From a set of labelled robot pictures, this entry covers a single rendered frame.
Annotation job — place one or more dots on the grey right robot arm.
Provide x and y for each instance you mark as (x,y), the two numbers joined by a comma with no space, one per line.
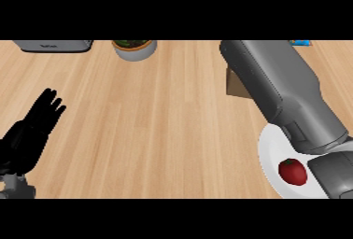
(279,93)

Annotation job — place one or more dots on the red tomato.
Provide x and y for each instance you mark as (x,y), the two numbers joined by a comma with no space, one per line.
(293,172)

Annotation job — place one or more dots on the brown cardboard box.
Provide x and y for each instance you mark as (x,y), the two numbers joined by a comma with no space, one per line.
(235,85)

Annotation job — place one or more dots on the white plate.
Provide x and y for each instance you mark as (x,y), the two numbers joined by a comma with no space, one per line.
(270,155)

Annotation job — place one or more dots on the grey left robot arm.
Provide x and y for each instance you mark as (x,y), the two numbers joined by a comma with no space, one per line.
(18,188)

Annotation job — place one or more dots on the blue packet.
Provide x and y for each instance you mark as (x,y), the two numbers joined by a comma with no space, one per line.
(300,42)

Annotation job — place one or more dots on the potted plant in grey pot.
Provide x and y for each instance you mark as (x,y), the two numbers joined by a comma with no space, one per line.
(135,49)

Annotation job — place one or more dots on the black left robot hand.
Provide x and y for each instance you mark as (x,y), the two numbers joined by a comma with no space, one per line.
(31,124)

